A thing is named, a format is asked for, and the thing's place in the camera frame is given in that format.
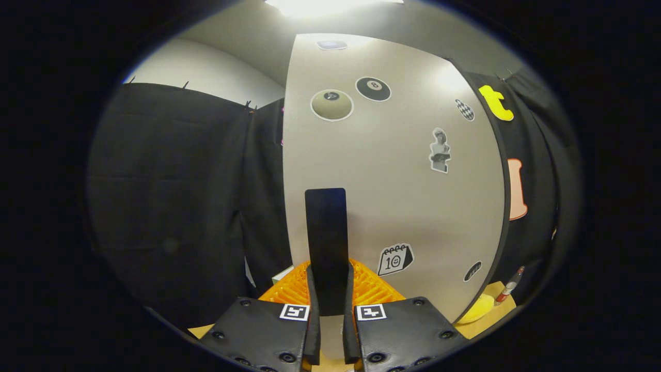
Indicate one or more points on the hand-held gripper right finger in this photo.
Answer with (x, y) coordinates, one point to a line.
(349, 320)

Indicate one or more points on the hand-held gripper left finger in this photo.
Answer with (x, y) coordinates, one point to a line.
(313, 320)

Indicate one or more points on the dark grey shoe cabinet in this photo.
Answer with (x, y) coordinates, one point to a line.
(506, 227)

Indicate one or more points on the green book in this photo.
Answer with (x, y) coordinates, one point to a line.
(281, 276)

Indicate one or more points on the yellow plush toy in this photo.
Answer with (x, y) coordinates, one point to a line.
(477, 310)

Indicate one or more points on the red capped bottle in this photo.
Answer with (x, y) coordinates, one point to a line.
(508, 287)

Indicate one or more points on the black backdrop cloth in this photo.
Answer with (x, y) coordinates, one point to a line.
(181, 181)

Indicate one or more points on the large ceiling light panel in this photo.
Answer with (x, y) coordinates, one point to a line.
(320, 6)

